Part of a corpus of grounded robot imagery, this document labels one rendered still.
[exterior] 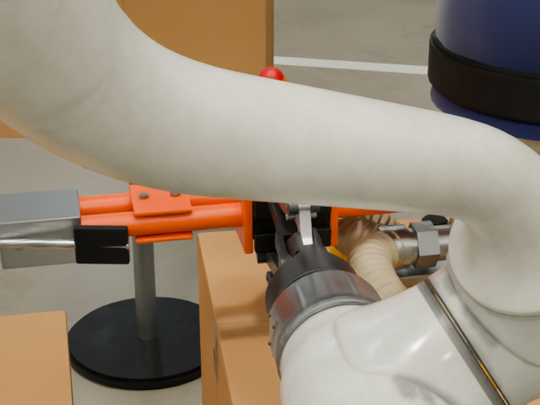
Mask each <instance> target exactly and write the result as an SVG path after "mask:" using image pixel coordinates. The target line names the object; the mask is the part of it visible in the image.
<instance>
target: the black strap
mask: <svg viewBox="0 0 540 405"><path fill-rule="evenodd" d="M427 76H428V79H429V82H430V83H431V84H432V86H433V88H435V89H436V90H437V91H438V92H439V93H440V94H442V95H443V96H444V97H446V98H448V99H449V100H451V101H453V102H454V103H456V104H459V105H462V106H464V107H466V108H469V109H471V110H474V111H477V112H480V113H484V114H487V115H491V116H495V117H500V118H504V119H509V120H513V121H522V122H528V123H535V124H540V74H537V73H531V72H521V71H515V70H510V69H505V68H501V67H493V66H490V65H488V64H485V63H480V62H477V61H476V60H473V59H469V58H467V57H464V56H462V55H458V54H456V53H453V52H451V51H449V50H448V49H447V48H445V47H444V46H443V45H442V43H441V42H440V41H439V40H438V39H437V37H436V29H435V30H434V31H433V32H432V33H431V36H430V39H429V54H428V69H427Z"/></svg>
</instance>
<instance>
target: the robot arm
mask: <svg viewBox="0 0 540 405"><path fill-rule="evenodd" d="M0 121H1V122H2V123H3V124H5V125H7V126H8V127H10V128H11V129H13V130H14V131H15V132H17V133H19V134H21V135H23V136H24V137H25V138H27V139H29V140H30V141H33V142H34V143H35V144H37V145H39V146H41V147H43V148H44V149H47V150H48V151H50V152H52V153H54V154H56V155H58V156H60V157H62V158H64V159H66V160H68V161H70V162H73V163H75V164H77V165H78V166H82V167H84V168H86V169H88V170H91V171H94V172H97V173H98V174H102V175H105V176H108V177H110V178H115V179H117V180H121V181H123V182H128V183H132V184H135V185H139V186H144V187H148V188H152V189H155V190H164V191H169V192H174V193H179V194H188V195H194V196H201V197H208V198H227V199H237V200H247V201H258V202H267V203H268V207H269V210H270V212H271V215H272V219H273V222H274V225H275V228H276V235H275V247H276V252H262V253H256V258H257V263H258V264H263V263H267V265H268V266H269V268H270V269H271V271H267V275H266V276H265V278H266V281H267V282H268V287H267V290H266V294H265V306H266V310H267V313H268V317H269V339H270V342H268V345H269V346H270V348H271V351H272V356H273V358H274V359H275V362H276V368H277V372H278V375H279V377H280V380H281V382H280V401H281V405H506V404H505V402H504V400H503V399H502V397H501V396H500V394H499V393H498V391H497V389H498V390H499V391H500V393H501V395H502V396H503V398H504V399H505V401H506V402H507V403H508V405H526V404H528V403H530V402H532V401H534V400H536V399H539V398H540V156H539V155H538V154H537V153H536V152H535V151H534V150H532V149H531V148H530V147H529V146H527V145H526V144H524V143H523V142H521V141H519V140H518V139H517V138H516V137H513V136H511V135H509V134H508V133H505V132H503V131H501V130H500V129H496V128H494V127H492V126H490V125H487V124H483V123H480V122H478V121H473V120H469V119H467V118H464V117H459V116H454V115H451V114H447V113H443V112H436V111H432V110H427V109H423V108H416V107H411V106H407V105H403V104H396V103H391V102H387V101H383V100H376V99H371V98H366V97H362V96H355V95H350V94H346V93H342V92H335V91H330V90H326V89H322V88H314V87H310V86H305V85H301V84H294V83H289V82H285V81H281V80H274V79H269V78H264V77H260V76H254V75H249V74H245V73H241V72H234V71H230V70H227V69H223V68H220V67H214V66H211V65H208V64H205V63H200V62H198V61H195V60H192V59H189V58H187V57H185V56H182V55H179V54H178V53H175V52H173V51H171V50H169V49H167V48H165V47H163V46H162V45H160V44H158V43H156V42H155V41H153V40H152V39H151V38H150V37H148V36H147V35H145V34H144V33H143V32H142V31H140V30H139V29H138V28H137V27H136V26H135V25H134V24H133V23H132V22H131V20H130V19H129V18H128V16H127V15H126V14H125V12H124V11H123V10H122V9H121V8H120V7H119V5H118V4H117V1H116V0H0ZM321 206H324V207H344V208H355V209H366V210H377V211H398V212H409V213H419V214H428V215H441V216H445V217H450V218H454V219H455V220H454V222H453V225H452V229H451V231H450V236H449V241H448V252H447V255H446V264H445V265H444V266H443V267H442V268H441V269H439V270H438V271H436V272H435V273H433V274H432V275H430V276H429V277H428V278H427V281H428V282H429V284H430V285H431V286H432V288H433V290H434V291H435V293H436V295H437V296H438V297H439V299H440V301H441V302H442V304H443V305H444V307H445V308H446V310H447V311H448V313H449V315H450V316H451V318H452V319H453V320H454V322H455V323H456V325H457V327H458V329H459V330H460V332H461V333H462V334H463V336H464V338H465V339H466V341H467V343H468V344H469V345H470V347H471V348H472V350H473V352H474V353H475V355H476V356H477V358H478V359H479V361H480V362H481V364H482V366H483V367H484V368H485V370H486V372H487V373H488V375H489V377H490V378H491V379H492V380H493V382H494V384H495V385H496V387H497V389H496V388H495V386H494V385H493V383H492V382H491V380H490V379H489V377H488V375H487V374H486V373H485V371H484V370H483V368H482V366H481V364H480V363H479V362H478V361H477V359H476V357H475V356H474V354H473V352H472V351H471V350H470V348H469V347H468V345H467V343H466V342H465V340H464V339H463V337H462V336H461V334H460V332H459V331H458V329H457V328H456V326H455V325H454V323H453V322H452V320H451V318H450V317H449V315H448V314H447V313H446V311H445V309H444V307H443V306H442V304H441V303H440V302H439V300H438V299H437V297H436V295H435V293H434V292H433V291H432V289H431V288H430V286H429V285H428V283H427V281H426V280H423V281H421V282H420V283H418V284H417V285H415V286H413V287H411V288H409V289H407V290H405V291H403V292H401V293H399V294H396V295H394V296H392V297H389V298H387V299H385V300H381V298H380V296H379V295H378V293H377V291H376V290H375V289H374V287H373V286H372V285H371V284H370V283H368V282H367V281H366V280H364V279H362V278H361V277H360V276H357V274H356V272H355V271H354V269H353V268H352V267H351V266H350V265H349V264H348V263H347V262H346V261H345V260H343V259H342V258H340V257H339V256H336V255H334V254H332V253H330V252H328V251H327V249H326V247H324V246H323V245H322V243H321V237H320V236H319V234H318V233H317V229H316V228H315V227H312V224H311V218H316V217H317V212H319V211H320V209H321Z"/></svg>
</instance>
